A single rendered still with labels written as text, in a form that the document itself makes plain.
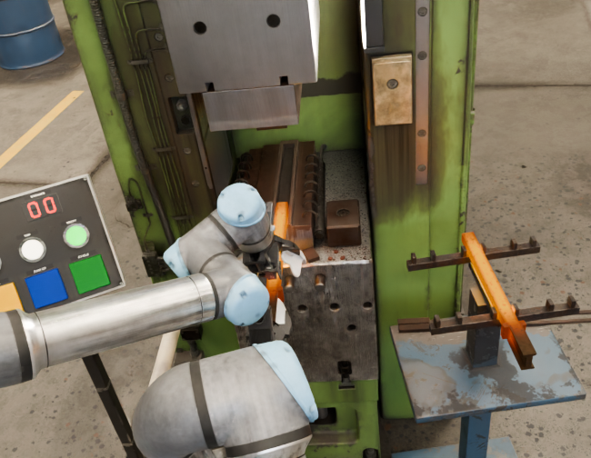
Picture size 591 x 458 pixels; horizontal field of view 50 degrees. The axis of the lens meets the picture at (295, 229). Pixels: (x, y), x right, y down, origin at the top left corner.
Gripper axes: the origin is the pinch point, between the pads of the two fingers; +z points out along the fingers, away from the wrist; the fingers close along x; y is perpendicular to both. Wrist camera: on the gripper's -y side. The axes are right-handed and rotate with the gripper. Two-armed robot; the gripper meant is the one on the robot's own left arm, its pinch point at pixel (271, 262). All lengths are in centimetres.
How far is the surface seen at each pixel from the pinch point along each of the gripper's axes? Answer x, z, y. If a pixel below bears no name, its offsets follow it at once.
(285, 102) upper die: 5.3, -14.2, -31.4
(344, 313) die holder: 14.0, 34.3, 2.4
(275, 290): 1.0, 0.1, 6.4
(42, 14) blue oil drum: -236, 263, -336
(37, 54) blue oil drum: -246, 282, -310
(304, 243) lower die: 5.3, 20.0, -12.4
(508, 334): 48, 4, 17
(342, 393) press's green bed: 11, 63, 18
